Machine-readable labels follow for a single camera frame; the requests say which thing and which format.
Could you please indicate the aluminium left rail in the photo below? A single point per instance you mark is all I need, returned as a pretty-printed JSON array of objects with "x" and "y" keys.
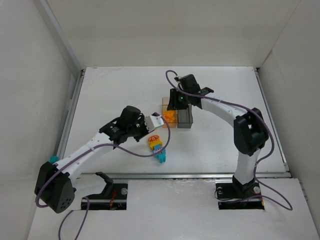
[{"x": 68, "y": 117}]

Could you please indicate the aluminium front rail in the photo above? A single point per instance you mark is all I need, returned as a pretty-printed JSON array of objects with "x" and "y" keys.
[{"x": 141, "y": 176}]

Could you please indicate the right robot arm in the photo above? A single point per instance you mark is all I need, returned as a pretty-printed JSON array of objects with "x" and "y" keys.
[{"x": 250, "y": 132}]

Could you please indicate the aluminium rail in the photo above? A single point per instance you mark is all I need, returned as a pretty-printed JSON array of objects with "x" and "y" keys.
[
  {"x": 141, "y": 176},
  {"x": 274, "y": 130},
  {"x": 68, "y": 117}
]

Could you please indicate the teal lego block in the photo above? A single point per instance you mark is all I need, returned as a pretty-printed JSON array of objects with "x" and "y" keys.
[{"x": 53, "y": 159}]

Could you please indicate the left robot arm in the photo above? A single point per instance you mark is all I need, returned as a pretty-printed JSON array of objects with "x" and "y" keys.
[{"x": 95, "y": 148}]

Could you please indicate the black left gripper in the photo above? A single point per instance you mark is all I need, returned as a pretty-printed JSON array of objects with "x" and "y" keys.
[{"x": 139, "y": 128}]

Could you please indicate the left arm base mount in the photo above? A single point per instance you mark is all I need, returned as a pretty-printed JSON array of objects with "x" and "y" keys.
[{"x": 113, "y": 197}]

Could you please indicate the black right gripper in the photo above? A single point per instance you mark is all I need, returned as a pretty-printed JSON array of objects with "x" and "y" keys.
[{"x": 173, "y": 100}]

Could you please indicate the amber transparent container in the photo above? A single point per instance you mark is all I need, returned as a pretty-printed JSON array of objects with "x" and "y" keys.
[{"x": 165, "y": 103}]

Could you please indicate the aluminium right rail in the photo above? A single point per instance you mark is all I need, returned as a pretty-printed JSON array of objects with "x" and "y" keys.
[{"x": 274, "y": 130}]

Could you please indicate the yellow lego block bottom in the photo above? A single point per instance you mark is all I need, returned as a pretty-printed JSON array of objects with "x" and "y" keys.
[{"x": 161, "y": 157}]

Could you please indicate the grey transparent container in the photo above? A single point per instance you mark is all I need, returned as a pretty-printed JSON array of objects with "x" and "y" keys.
[{"x": 185, "y": 118}]

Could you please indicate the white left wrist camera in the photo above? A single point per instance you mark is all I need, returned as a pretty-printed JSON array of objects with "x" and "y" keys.
[{"x": 153, "y": 122}]

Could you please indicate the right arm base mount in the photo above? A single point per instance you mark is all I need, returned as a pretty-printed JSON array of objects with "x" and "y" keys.
[{"x": 231, "y": 197}]

